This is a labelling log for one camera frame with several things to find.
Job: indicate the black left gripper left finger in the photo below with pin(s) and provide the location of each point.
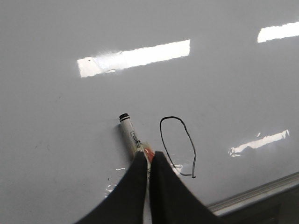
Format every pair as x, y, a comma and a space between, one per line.
125, 204

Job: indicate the red round magnet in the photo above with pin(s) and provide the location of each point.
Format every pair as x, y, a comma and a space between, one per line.
146, 148

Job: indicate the grey aluminium whiteboard tray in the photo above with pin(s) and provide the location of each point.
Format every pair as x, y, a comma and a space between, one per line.
255, 195

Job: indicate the large white whiteboard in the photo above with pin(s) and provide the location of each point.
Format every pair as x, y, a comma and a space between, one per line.
191, 74

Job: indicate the white black whiteboard marker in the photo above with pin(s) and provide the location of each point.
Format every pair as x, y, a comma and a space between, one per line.
132, 139

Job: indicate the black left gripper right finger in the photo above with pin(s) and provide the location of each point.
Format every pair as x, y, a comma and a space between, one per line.
171, 202

